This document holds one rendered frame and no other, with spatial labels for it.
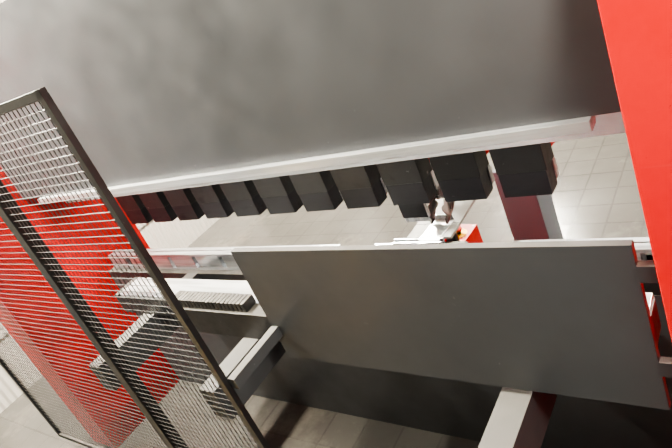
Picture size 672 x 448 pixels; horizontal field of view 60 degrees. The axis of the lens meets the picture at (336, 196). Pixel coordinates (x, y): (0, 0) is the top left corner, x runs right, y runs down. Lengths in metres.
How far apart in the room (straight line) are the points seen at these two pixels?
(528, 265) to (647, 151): 0.41
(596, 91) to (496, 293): 0.50
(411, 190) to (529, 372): 0.72
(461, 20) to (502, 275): 0.59
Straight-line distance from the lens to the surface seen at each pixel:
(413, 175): 1.92
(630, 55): 0.97
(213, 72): 1.93
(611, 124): 1.65
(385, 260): 1.48
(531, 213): 3.00
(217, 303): 2.29
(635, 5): 0.94
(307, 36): 1.65
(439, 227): 2.16
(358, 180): 2.04
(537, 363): 1.53
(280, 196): 2.31
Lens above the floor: 2.05
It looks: 22 degrees down
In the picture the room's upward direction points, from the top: 24 degrees counter-clockwise
